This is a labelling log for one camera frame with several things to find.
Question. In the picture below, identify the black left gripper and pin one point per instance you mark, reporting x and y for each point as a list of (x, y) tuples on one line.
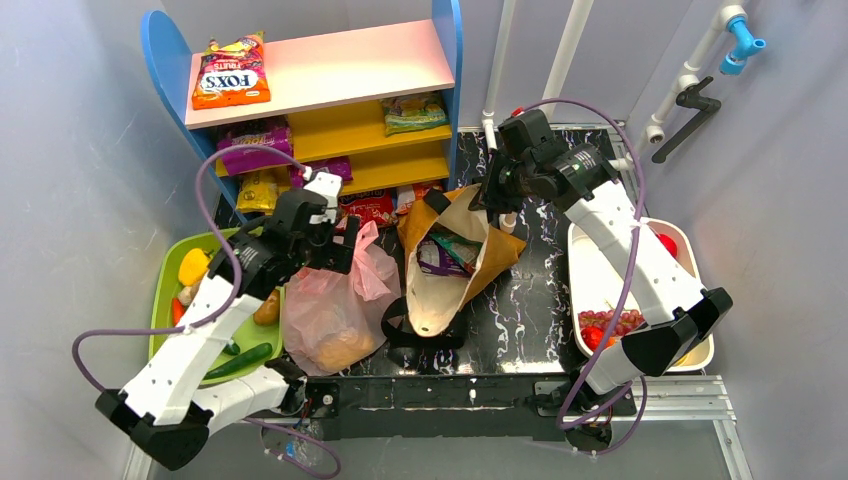
[(338, 249)]

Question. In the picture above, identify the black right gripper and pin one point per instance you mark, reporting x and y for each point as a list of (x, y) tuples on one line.
[(501, 189)]

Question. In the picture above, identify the pink plastic grocery bag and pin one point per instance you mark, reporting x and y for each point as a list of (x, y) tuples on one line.
[(330, 320)]

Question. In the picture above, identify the purple Fox's candy bag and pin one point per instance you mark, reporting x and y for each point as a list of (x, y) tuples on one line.
[(433, 260)]

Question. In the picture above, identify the teal Fox's candy bag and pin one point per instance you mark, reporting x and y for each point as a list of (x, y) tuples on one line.
[(463, 251)]

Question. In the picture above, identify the brown Trader Joe's tote bag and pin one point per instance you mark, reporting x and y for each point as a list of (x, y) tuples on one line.
[(421, 317)]

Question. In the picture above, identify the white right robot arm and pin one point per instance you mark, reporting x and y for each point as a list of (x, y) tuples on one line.
[(678, 310)]

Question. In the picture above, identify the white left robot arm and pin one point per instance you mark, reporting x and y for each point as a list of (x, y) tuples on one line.
[(164, 409)]

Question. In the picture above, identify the red Kopiko snack bag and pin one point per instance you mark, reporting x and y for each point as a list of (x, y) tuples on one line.
[(375, 205)]

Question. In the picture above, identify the green yellow snack bag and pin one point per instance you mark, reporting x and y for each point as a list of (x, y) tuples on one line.
[(413, 113)]

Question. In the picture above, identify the magenta Toor snack bag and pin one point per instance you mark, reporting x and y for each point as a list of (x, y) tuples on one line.
[(273, 132)]

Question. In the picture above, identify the orange Fox's candy bag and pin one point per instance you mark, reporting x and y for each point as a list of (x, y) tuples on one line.
[(232, 75)]

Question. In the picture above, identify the orange white snack packet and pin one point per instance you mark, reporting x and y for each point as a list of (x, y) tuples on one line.
[(408, 194)]

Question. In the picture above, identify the small magenta snack packet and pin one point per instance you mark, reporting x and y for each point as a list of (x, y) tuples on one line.
[(339, 166)]

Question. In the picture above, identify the brown potato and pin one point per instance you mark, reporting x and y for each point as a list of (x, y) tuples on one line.
[(268, 314)]

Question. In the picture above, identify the green cucumber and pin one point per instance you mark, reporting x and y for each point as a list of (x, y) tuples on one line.
[(249, 358)]

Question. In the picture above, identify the white fruit tray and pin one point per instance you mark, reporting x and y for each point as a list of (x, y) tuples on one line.
[(595, 285)]

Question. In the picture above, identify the green chili pepper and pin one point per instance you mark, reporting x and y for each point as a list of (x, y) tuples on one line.
[(231, 348)]

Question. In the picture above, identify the yellow bell pepper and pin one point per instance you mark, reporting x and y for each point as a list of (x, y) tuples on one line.
[(194, 266)]

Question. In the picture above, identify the blue pink yellow shelf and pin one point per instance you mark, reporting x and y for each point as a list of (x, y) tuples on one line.
[(329, 88)]

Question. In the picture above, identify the brown mushroom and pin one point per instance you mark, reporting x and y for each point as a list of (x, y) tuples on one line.
[(187, 294)]

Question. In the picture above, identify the red apple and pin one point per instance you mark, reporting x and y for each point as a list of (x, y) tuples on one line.
[(669, 244)]

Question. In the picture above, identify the orange carrot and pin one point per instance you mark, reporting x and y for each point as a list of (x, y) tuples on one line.
[(177, 311)]

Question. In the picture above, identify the green vegetable tray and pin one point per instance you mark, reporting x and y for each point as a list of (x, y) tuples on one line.
[(248, 336)]

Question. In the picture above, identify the red strawberry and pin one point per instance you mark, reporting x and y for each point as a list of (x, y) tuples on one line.
[(593, 338)]

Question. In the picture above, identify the red grape bunch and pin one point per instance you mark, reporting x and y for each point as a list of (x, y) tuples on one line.
[(628, 320)]

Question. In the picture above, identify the blue pipe fitting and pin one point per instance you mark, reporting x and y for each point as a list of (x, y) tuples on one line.
[(747, 45)]

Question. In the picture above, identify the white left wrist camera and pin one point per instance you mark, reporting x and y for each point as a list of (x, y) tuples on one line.
[(328, 186)]

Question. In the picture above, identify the white PVC pipe frame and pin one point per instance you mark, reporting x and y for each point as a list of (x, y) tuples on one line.
[(630, 58)]

